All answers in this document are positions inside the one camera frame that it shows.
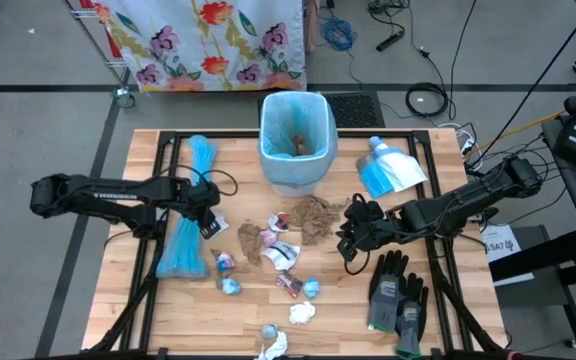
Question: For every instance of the red striped wrapper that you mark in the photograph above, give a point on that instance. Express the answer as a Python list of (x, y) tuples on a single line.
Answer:
[(289, 285)]

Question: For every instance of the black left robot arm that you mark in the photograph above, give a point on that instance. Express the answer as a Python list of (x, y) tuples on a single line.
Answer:
[(108, 195)]

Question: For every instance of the dark brown paper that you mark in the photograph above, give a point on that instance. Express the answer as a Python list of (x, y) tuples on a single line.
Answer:
[(300, 145)]

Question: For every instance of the floral patterned cloth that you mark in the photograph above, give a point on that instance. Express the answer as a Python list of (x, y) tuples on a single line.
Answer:
[(193, 45)]

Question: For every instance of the black power strip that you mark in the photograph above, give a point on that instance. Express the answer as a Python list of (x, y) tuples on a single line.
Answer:
[(390, 41)]

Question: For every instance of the white power strip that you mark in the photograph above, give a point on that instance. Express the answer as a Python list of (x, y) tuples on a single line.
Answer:
[(465, 145)]

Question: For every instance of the white paper sign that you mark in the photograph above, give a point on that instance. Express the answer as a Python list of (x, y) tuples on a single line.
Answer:
[(500, 245)]

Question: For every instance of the black desk leg base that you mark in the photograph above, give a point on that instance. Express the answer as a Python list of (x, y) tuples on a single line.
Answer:
[(543, 255)]

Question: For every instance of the bright blue trash bag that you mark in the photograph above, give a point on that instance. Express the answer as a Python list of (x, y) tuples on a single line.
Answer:
[(188, 250)]

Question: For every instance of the blue paper ball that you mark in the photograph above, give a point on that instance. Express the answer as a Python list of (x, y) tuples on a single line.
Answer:
[(230, 286), (311, 288)]

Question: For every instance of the red white wrapper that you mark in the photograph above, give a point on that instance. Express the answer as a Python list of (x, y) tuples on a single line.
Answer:
[(279, 222)]

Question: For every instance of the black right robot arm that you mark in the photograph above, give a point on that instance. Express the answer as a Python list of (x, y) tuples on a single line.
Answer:
[(468, 197)]

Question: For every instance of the small blue grey ball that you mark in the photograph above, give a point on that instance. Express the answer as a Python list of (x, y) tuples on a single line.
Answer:
[(270, 331)]

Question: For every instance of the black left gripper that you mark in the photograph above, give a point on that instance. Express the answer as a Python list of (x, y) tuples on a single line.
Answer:
[(200, 200)]

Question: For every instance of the blue white trash bag roll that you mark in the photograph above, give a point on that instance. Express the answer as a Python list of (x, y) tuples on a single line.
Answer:
[(398, 170)]

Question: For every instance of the white black wrapper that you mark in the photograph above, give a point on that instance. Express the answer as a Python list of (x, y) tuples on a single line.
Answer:
[(280, 255)]

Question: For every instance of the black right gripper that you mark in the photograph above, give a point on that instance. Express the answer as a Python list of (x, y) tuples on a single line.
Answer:
[(365, 225)]

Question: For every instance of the black floor mat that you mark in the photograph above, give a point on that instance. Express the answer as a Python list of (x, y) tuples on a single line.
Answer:
[(358, 110)]

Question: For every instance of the pink blue wrapper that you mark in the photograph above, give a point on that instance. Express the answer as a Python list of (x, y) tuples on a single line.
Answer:
[(225, 261)]

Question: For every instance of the wooden workbench with bins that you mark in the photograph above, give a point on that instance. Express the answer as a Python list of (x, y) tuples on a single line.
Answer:
[(165, 136)]

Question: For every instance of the pink hanging cloth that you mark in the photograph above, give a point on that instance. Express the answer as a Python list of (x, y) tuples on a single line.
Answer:
[(311, 25)]

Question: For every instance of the white plastic trash bin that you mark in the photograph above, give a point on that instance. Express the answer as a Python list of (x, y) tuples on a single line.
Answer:
[(295, 190)]

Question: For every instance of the small brown paper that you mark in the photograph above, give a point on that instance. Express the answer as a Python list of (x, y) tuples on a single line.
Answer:
[(250, 242)]

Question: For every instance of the white paper scrap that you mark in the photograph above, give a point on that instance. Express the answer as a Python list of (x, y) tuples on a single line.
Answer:
[(222, 224)]

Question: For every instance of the white tissue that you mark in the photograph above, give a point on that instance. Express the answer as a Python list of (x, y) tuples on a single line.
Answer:
[(302, 312)]

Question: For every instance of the pale blue trash bag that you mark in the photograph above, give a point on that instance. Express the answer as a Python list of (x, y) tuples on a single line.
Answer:
[(288, 115)]

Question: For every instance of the grey black work glove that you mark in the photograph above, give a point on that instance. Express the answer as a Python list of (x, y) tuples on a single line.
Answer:
[(410, 320), (387, 295)]

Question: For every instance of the large brown paper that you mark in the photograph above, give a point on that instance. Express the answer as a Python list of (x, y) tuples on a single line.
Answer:
[(315, 220)]

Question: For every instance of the black side desk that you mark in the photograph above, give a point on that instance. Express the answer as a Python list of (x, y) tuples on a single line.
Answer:
[(575, 190)]

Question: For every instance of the thin black pole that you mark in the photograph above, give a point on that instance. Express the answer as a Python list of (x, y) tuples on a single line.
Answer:
[(530, 87)]

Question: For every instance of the white paper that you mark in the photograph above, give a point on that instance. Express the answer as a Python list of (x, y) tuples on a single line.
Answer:
[(275, 347)]

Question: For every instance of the pink paper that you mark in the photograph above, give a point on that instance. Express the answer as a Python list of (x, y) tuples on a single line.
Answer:
[(269, 238)]

